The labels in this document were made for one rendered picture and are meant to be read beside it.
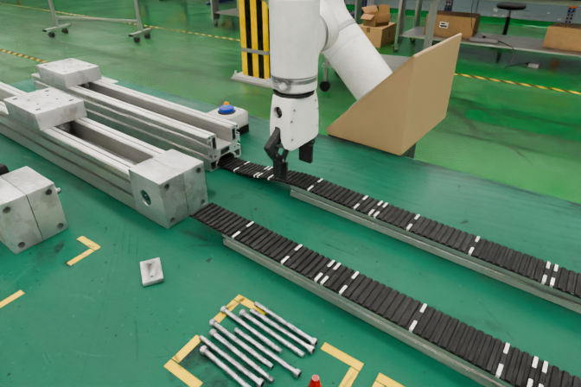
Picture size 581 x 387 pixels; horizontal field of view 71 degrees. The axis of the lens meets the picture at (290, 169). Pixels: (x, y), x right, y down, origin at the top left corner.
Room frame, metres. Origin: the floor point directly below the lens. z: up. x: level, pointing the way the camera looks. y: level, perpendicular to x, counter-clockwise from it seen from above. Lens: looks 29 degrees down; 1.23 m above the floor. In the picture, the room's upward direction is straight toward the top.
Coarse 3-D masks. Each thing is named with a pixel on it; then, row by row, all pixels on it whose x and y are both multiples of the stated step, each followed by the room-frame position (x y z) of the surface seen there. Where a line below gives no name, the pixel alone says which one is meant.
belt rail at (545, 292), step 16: (304, 192) 0.67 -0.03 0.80; (336, 208) 0.63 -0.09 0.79; (368, 224) 0.59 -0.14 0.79; (384, 224) 0.57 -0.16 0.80; (416, 240) 0.53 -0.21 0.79; (448, 256) 0.50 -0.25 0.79; (464, 256) 0.49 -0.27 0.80; (480, 272) 0.47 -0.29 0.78; (496, 272) 0.46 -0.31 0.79; (512, 272) 0.45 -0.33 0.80; (528, 288) 0.43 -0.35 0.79; (544, 288) 0.42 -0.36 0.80; (560, 304) 0.41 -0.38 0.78; (576, 304) 0.40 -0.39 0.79
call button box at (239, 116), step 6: (234, 108) 1.03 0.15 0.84; (210, 114) 0.99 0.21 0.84; (216, 114) 0.98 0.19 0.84; (222, 114) 0.98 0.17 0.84; (228, 114) 0.98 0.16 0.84; (234, 114) 0.98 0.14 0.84; (240, 114) 0.99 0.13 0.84; (246, 114) 1.01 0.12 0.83; (228, 120) 0.95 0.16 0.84; (234, 120) 0.97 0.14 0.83; (240, 120) 0.99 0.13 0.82; (246, 120) 1.00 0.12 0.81; (240, 126) 0.98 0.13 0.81; (246, 126) 1.00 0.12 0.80; (240, 132) 0.98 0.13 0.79
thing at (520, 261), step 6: (516, 252) 0.48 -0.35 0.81; (516, 258) 0.47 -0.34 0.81; (522, 258) 0.47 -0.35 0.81; (528, 258) 0.47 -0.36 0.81; (510, 264) 0.45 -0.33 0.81; (516, 264) 0.45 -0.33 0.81; (522, 264) 0.45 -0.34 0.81; (510, 270) 0.44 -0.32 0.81; (516, 270) 0.44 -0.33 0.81; (522, 270) 0.44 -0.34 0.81
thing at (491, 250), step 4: (488, 244) 0.50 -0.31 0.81; (492, 244) 0.50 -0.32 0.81; (496, 244) 0.50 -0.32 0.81; (500, 244) 0.50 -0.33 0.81; (488, 248) 0.49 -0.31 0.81; (492, 248) 0.49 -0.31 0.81; (496, 248) 0.49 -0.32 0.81; (500, 248) 0.49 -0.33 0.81; (484, 252) 0.48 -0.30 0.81; (488, 252) 0.48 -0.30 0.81; (492, 252) 0.48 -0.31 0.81; (496, 252) 0.48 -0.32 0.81; (484, 256) 0.47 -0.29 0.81; (488, 256) 0.47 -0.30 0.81; (492, 256) 0.47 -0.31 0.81; (496, 256) 0.47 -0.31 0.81; (484, 260) 0.46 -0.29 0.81; (488, 260) 0.46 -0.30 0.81; (492, 260) 0.46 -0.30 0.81
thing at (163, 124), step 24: (96, 96) 1.05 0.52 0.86; (120, 96) 1.10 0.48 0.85; (144, 96) 1.05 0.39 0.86; (96, 120) 1.06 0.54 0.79; (120, 120) 0.98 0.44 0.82; (144, 120) 0.92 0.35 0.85; (168, 120) 0.88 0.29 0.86; (192, 120) 0.92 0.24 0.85; (216, 120) 0.88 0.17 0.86; (168, 144) 0.87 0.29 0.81; (192, 144) 0.82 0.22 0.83; (216, 144) 0.81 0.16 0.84; (216, 168) 0.80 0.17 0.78
